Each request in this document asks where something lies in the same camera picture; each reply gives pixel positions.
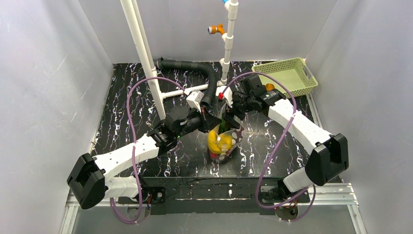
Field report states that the clear zip top bag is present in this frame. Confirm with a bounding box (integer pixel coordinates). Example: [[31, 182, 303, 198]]
[[207, 105, 244, 162]]

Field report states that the orange brown fake bread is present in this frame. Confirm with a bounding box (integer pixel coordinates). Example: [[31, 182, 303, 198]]
[[265, 83, 275, 92]]

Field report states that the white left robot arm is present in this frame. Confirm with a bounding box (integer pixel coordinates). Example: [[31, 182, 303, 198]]
[[67, 107, 221, 210]]

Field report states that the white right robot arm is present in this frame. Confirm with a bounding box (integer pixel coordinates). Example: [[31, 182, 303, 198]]
[[217, 72, 349, 197]]

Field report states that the green fake pepper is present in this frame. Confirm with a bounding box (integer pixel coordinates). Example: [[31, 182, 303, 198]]
[[218, 118, 241, 134]]

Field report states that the yellow fake lemon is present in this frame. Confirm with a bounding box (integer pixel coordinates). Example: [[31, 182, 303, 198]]
[[216, 134, 235, 153]]

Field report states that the yellow fake banana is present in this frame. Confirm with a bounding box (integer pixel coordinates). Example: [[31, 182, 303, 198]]
[[207, 126, 221, 154]]

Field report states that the red fake fruit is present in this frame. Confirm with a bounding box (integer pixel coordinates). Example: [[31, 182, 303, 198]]
[[209, 127, 245, 162]]

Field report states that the pale green perforated basket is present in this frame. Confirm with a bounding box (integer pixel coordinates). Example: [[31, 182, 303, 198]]
[[252, 58, 318, 97]]

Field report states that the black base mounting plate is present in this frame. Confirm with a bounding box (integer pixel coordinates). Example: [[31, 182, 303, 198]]
[[106, 175, 310, 216]]

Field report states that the orange spigot valve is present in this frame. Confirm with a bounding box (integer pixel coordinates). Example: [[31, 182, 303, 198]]
[[207, 23, 225, 35]]

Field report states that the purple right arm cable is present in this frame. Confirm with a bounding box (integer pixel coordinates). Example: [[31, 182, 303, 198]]
[[223, 71, 317, 223]]

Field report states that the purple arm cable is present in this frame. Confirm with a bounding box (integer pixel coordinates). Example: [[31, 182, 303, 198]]
[[223, 71, 317, 223], [109, 77, 188, 225]]

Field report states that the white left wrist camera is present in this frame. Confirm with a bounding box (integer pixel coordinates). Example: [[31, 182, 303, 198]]
[[186, 90, 204, 112]]

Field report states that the black corrugated hose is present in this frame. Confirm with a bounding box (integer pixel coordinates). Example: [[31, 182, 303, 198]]
[[156, 57, 218, 107]]

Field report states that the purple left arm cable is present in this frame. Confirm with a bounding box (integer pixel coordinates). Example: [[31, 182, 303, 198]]
[[109, 77, 188, 225]]

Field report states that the white PVC pipe frame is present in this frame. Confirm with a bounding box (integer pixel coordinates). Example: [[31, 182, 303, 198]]
[[121, 0, 239, 119]]

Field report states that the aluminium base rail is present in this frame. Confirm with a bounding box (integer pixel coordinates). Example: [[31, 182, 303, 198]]
[[59, 182, 369, 234]]

